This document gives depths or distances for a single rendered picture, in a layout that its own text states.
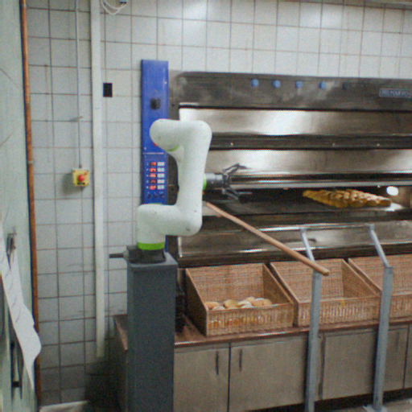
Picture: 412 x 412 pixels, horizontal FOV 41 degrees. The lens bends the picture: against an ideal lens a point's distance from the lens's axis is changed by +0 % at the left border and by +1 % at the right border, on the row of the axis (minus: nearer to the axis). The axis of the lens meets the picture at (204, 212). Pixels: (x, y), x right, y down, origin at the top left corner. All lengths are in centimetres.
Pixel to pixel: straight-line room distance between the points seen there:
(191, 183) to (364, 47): 196
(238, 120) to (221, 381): 161
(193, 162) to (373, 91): 191
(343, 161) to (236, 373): 161
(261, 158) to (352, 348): 133
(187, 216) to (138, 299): 42
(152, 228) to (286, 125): 158
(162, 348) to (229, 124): 159
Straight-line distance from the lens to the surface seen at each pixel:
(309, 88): 377
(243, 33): 359
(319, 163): 381
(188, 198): 236
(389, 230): 421
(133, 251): 242
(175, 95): 343
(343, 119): 389
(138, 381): 258
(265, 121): 362
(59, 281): 350
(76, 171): 329
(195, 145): 243
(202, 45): 350
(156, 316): 247
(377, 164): 404
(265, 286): 372
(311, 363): 346
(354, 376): 373
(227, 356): 328
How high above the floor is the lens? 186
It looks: 11 degrees down
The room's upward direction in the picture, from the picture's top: 1 degrees clockwise
